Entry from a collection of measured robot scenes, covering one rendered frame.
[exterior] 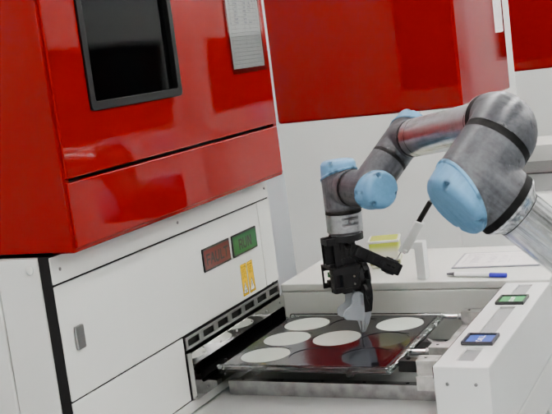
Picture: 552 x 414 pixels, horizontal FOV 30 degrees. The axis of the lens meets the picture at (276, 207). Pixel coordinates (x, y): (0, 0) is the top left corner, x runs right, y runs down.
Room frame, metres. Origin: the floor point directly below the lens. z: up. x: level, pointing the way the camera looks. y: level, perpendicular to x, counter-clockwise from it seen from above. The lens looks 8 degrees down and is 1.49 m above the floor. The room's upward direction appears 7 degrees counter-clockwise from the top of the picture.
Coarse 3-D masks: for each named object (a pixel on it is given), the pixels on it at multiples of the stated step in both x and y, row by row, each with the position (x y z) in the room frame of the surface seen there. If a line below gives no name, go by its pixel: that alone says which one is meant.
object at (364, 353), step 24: (264, 336) 2.16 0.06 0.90; (312, 336) 2.11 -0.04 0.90; (384, 336) 2.05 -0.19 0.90; (408, 336) 2.02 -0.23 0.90; (240, 360) 2.01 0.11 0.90; (288, 360) 1.96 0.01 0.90; (312, 360) 1.95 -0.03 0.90; (336, 360) 1.92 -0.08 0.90; (360, 360) 1.91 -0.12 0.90; (384, 360) 1.89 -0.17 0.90
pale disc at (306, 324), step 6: (306, 318) 2.27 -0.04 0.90; (312, 318) 2.26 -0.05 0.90; (318, 318) 2.26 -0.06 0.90; (288, 324) 2.23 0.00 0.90; (294, 324) 2.22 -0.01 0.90; (300, 324) 2.22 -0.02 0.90; (306, 324) 2.21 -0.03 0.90; (312, 324) 2.21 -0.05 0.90; (318, 324) 2.20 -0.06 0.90; (324, 324) 2.19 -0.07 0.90
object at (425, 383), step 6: (462, 324) 2.13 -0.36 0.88; (462, 330) 2.08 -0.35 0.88; (456, 336) 2.05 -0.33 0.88; (450, 342) 2.01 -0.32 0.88; (420, 378) 1.82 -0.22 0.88; (426, 378) 1.82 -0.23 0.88; (432, 378) 1.81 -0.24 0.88; (420, 384) 1.82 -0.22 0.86; (426, 384) 1.82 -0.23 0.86; (432, 384) 1.81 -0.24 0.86; (420, 390) 1.83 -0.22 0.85; (426, 390) 1.82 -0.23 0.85; (432, 390) 1.82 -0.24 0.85
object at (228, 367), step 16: (224, 368) 1.98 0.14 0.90; (240, 368) 1.96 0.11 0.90; (256, 368) 1.94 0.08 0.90; (272, 368) 1.93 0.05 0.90; (288, 368) 1.91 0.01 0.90; (304, 368) 1.90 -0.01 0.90; (320, 368) 1.89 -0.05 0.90; (336, 368) 1.87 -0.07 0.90; (352, 368) 1.86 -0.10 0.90; (368, 368) 1.85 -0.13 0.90; (384, 368) 1.83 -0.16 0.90
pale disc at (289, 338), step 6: (270, 336) 2.16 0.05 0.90; (276, 336) 2.15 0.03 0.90; (282, 336) 2.14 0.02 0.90; (288, 336) 2.14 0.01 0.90; (294, 336) 2.13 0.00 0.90; (300, 336) 2.13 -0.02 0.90; (306, 336) 2.12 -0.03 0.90; (264, 342) 2.12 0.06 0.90; (270, 342) 2.11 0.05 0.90; (276, 342) 2.10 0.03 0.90; (282, 342) 2.10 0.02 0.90; (288, 342) 2.09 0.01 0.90; (294, 342) 2.09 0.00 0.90; (300, 342) 2.08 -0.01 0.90
